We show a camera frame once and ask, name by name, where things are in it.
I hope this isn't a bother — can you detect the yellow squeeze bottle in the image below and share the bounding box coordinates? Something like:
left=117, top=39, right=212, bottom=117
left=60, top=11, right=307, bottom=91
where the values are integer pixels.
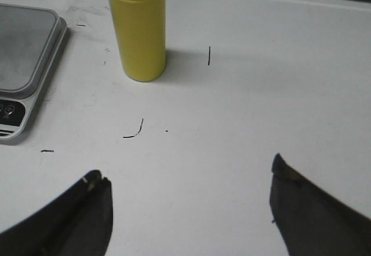
left=109, top=0, right=166, bottom=82

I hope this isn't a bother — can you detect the silver digital kitchen scale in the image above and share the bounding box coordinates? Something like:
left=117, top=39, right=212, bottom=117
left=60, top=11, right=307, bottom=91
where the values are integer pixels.
left=1, top=3, right=68, bottom=145

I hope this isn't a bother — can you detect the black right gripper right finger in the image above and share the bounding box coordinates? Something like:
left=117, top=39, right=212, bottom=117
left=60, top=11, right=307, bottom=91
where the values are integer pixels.
left=270, top=154, right=370, bottom=255

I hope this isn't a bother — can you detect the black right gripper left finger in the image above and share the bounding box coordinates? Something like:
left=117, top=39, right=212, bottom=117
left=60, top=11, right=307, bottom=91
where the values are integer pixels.
left=1, top=170, right=113, bottom=255

